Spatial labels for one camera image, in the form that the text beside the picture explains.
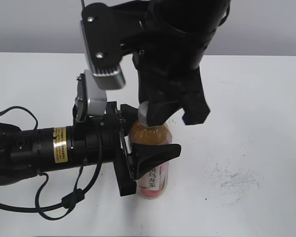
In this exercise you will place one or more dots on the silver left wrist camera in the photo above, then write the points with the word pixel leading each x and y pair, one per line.
pixel 90 100

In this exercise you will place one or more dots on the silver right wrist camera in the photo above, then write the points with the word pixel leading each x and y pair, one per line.
pixel 110 33

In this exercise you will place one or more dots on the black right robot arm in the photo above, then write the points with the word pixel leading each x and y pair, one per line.
pixel 183 23

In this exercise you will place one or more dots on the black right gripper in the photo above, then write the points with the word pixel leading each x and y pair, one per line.
pixel 169 79

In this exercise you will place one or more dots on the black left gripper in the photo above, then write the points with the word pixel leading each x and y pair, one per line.
pixel 99 140

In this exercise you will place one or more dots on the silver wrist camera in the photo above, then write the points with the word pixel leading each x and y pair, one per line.
pixel 110 33
pixel 90 100

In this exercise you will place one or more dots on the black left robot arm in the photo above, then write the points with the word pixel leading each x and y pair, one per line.
pixel 23 154

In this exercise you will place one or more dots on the white bottle cap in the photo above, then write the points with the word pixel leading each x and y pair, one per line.
pixel 142 113

